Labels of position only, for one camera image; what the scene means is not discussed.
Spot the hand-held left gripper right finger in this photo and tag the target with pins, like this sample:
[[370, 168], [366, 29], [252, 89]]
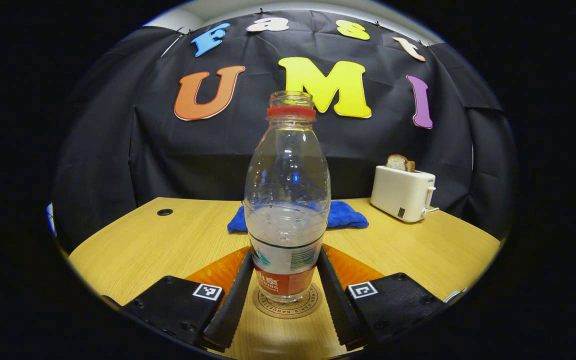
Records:
[[338, 310]]

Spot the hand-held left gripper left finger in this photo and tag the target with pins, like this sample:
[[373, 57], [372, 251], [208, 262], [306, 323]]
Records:
[[233, 305]]

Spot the round wooden coaster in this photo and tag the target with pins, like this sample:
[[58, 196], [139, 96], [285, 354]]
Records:
[[288, 311]]

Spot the clear plastic water bottle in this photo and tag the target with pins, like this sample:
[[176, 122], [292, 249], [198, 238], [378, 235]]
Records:
[[288, 190]]

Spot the blue towel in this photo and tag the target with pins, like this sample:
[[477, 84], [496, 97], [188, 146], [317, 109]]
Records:
[[348, 217]]

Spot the white toaster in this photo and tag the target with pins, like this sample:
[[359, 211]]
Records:
[[398, 192]]

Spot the light bread slice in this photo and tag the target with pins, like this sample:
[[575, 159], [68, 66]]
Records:
[[396, 162]]

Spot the brown bread slice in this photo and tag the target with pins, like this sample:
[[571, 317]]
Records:
[[411, 166]]

